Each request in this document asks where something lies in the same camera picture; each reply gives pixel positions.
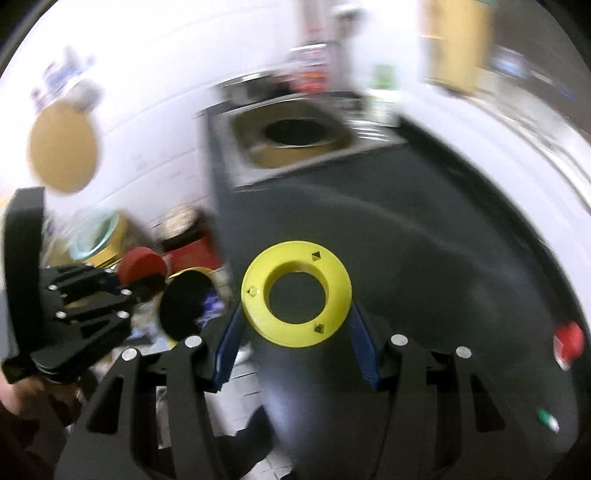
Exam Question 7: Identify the small red bottle cap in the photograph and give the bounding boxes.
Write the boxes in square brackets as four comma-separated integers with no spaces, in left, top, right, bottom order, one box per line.
[117,246,168,285]

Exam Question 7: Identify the yellow plastic ring spool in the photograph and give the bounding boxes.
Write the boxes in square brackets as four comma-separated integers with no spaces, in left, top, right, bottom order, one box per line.
[242,241,353,348]

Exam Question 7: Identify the green white marker pen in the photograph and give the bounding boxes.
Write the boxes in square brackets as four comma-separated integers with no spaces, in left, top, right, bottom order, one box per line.
[536,408,560,433]

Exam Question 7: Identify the red plastic cup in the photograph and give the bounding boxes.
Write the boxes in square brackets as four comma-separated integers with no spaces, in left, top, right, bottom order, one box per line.
[553,322,585,371]

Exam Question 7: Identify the yellow rimmed trash bin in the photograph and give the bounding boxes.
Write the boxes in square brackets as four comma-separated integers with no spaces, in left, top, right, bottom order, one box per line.
[157,267,228,342]

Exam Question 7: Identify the person hand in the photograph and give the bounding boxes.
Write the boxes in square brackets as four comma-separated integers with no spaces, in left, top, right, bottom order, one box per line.
[1,373,78,420]

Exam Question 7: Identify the round wooden board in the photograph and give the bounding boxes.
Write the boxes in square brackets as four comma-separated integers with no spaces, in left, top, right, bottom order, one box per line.
[28,100,99,194]

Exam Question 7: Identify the steel sink basin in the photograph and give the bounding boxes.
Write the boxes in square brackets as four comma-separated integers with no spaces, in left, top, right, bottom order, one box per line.
[215,93,407,189]

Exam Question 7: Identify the green label soap bottle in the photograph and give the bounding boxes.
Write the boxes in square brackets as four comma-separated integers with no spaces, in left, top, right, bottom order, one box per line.
[367,64,400,128]

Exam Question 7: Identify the wooden container left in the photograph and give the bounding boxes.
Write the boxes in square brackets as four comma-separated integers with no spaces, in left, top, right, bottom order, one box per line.
[422,0,493,95]

